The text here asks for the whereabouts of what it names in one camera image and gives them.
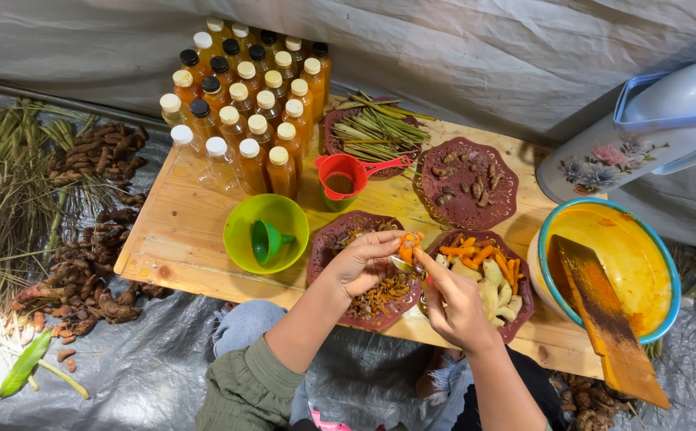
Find heap of pale peeled ginger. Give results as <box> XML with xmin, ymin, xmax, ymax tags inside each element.
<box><xmin>434</xmin><ymin>254</ymin><xmax>524</xmax><ymax>329</ymax></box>

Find long green leaf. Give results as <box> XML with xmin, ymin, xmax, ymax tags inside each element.
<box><xmin>0</xmin><ymin>328</ymin><xmax>53</xmax><ymax>401</ymax></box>

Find scattered brown root pieces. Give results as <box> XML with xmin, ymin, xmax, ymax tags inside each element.
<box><xmin>430</xmin><ymin>150</ymin><xmax>504</xmax><ymax>208</ymax></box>

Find maroon plate with brown roots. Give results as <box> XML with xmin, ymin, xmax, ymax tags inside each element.
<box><xmin>413</xmin><ymin>136</ymin><xmax>520</xmax><ymax>232</ymax></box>

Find lime green plastic bowl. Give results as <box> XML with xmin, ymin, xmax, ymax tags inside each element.
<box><xmin>223</xmin><ymin>193</ymin><xmax>310</xmax><ymax>275</ymax></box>

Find maroon plate with lemongrass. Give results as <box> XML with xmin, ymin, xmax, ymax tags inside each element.
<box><xmin>322</xmin><ymin>99</ymin><xmax>424</xmax><ymax>180</ymax></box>

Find heap of lemongrass bunches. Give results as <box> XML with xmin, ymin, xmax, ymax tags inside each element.
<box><xmin>0</xmin><ymin>97</ymin><xmax>122</xmax><ymax>312</ymax></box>

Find green plastic funnel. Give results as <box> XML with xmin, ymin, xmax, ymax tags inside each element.
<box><xmin>250</xmin><ymin>219</ymin><xmax>296</xmax><ymax>267</ymax></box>

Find pink plastic item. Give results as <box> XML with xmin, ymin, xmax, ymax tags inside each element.
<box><xmin>311</xmin><ymin>409</ymin><xmax>353</xmax><ymax>431</ymax></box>

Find pile of ginger roots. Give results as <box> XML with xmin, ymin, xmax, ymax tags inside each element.
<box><xmin>550</xmin><ymin>372</ymin><xmax>645</xmax><ymax>431</ymax></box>

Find person's green sleeve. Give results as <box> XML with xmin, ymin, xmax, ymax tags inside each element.
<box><xmin>195</xmin><ymin>334</ymin><xmax>307</xmax><ymax>431</ymax></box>

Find heap of peeled turmeric pieces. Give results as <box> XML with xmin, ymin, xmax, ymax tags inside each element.
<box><xmin>438</xmin><ymin>235</ymin><xmax>525</xmax><ymax>295</ymax></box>

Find red measuring cup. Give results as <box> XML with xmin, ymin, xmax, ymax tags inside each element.
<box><xmin>314</xmin><ymin>153</ymin><xmax>412</xmax><ymax>202</ymax></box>

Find heap of turmeric peelings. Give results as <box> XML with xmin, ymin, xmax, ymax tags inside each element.
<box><xmin>331</xmin><ymin>221</ymin><xmax>414</xmax><ymax>321</ymax></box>

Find floral white thermos jug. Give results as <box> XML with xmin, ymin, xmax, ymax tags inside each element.
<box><xmin>535</xmin><ymin>54</ymin><xmax>696</xmax><ymax>205</ymax></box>

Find stained wooden paddle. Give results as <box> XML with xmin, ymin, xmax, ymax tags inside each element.
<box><xmin>548</xmin><ymin>234</ymin><xmax>672</xmax><ymax>411</ymax></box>

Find maroon plate with peelings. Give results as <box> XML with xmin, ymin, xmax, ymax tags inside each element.
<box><xmin>306</xmin><ymin>210</ymin><xmax>422</xmax><ymax>332</ymax></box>

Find bundle of cut lemongrass stalks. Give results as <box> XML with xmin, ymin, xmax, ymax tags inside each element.
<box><xmin>331</xmin><ymin>91</ymin><xmax>437</xmax><ymax>164</ymax></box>

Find blue-rimmed yellow enamel basin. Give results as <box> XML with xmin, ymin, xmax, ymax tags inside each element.
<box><xmin>526</xmin><ymin>197</ymin><xmax>682</xmax><ymax>346</ymax></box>

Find person's right hand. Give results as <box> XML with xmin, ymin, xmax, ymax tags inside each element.
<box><xmin>413</xmin><ymin>249</ymin><xmax>499</xmax><ymax>356</ymax></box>

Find small metal knife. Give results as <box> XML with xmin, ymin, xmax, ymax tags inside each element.
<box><xmin>390</xmin><ymin>254</ymin><xmax>431</xmax><ymax>280</ymax></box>

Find group of orange drink bottles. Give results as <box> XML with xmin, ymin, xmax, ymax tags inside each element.
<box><xmin>159</xmin><ymin>17</ymin><xmax>333</xmax><ymax>200</ymax></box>

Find heap of raw brown roots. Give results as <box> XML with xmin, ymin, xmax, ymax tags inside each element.
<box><xmin>10</xmin><ymin>121</ymin><xmax>174</xmax><ymax>373</ymax></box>

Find orange turmeric root piece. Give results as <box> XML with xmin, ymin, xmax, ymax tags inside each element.
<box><xmin>398</xmin><ymin>232</ymin><xmax>426</xmax><ymax>265</ymax></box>

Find small green cup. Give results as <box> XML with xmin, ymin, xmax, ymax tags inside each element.
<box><xmin>322</xmin><ymin>190</ymin><xmax>359</xmax><ymax>213</ymax></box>

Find maroon plate with peeled roots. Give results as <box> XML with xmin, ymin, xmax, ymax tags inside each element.
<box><xmin>418</xmin><ymin>229</ymin><xmax>536</xmax><ymax>346</ymax></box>

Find person's left hand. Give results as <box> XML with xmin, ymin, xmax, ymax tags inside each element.
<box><xmin>331</xmin><ymin>230</ymin><xmax>410</xmax><ymax>299</ymax></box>

